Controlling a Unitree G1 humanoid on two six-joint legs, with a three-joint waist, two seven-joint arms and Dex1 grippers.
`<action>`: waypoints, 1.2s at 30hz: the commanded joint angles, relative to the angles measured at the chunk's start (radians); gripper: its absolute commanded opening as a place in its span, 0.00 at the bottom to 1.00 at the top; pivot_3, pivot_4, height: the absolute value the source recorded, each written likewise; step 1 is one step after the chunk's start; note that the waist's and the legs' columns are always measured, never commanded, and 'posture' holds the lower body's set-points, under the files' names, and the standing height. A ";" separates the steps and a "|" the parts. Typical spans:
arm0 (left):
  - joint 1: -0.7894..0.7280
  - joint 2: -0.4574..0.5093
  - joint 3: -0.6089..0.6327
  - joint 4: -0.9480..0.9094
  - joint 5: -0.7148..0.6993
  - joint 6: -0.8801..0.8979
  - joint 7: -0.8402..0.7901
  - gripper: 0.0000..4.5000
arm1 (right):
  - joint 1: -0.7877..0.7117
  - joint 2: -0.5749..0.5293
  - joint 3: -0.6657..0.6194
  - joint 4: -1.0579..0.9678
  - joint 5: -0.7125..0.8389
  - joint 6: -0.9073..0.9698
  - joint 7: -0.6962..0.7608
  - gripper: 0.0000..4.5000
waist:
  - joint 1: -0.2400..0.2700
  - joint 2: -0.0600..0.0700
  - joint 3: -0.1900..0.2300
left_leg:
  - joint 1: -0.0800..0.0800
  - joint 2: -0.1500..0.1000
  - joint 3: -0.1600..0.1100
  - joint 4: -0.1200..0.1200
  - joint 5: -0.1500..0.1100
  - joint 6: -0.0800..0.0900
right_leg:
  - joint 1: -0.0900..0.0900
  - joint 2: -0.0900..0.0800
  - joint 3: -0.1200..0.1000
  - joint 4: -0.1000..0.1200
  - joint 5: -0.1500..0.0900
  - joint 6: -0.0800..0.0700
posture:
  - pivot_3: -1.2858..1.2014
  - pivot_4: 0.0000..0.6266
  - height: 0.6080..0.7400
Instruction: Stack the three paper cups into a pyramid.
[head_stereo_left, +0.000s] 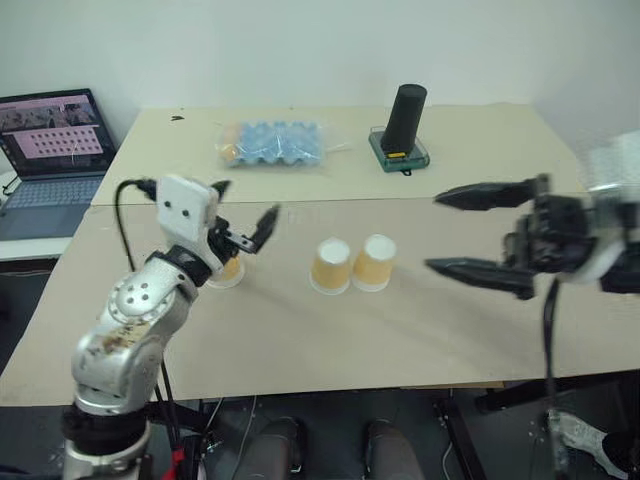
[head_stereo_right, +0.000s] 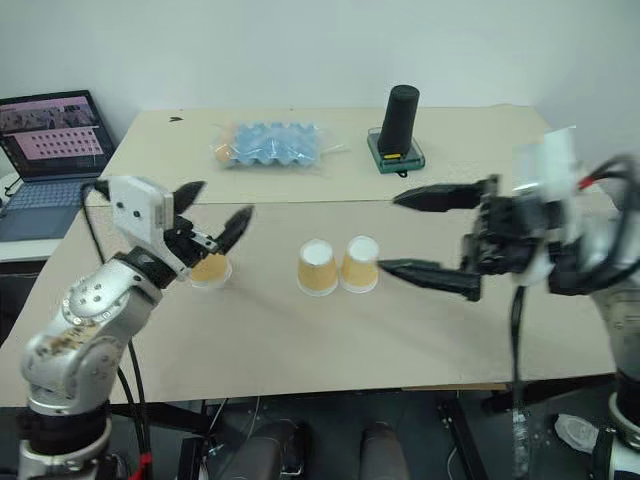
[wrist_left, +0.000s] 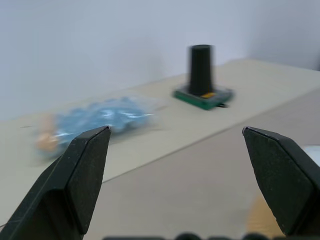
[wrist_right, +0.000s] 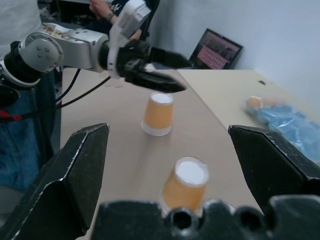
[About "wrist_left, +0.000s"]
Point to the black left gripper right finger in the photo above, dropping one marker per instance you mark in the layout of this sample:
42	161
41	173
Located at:
282	180

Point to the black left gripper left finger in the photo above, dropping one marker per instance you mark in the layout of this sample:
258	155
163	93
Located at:
75	185

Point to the white paper cup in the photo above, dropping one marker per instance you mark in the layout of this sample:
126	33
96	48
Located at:
313	152

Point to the orange paper cup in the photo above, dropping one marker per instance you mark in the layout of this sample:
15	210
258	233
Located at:
260	215

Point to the clear bag of blue items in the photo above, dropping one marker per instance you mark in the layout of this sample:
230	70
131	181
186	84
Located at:
96	125

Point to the black cone on green base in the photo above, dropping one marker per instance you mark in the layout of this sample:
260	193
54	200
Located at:
202	80

